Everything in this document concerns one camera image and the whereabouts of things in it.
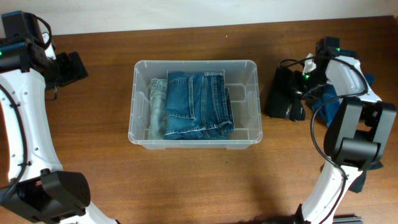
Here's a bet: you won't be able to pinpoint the black taped shirt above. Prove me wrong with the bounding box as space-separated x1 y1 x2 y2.
264 67 305 121

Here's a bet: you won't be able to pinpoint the blue taped shirt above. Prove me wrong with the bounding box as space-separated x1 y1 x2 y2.
311 73 375 126

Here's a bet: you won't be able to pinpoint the light blue jeans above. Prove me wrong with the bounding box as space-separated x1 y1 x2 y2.
148 78 167 140

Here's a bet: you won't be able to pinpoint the dark blue jeans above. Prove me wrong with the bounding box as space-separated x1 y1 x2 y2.
164 70 235 140

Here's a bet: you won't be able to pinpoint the dark grey taped shirt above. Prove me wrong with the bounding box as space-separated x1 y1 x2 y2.
349 161 384 193

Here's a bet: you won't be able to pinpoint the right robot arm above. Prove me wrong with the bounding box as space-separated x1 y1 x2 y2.
291 37 397 223

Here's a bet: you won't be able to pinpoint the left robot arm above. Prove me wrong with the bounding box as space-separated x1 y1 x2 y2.
1 11 113 223

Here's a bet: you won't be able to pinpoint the clear plastic storage bin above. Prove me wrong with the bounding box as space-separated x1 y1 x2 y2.
127 60 263 149

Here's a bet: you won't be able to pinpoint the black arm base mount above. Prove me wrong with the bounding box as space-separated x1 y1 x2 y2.
332 216 363 224

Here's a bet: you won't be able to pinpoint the left black camera cable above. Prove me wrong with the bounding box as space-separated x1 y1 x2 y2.
0 14 58 203

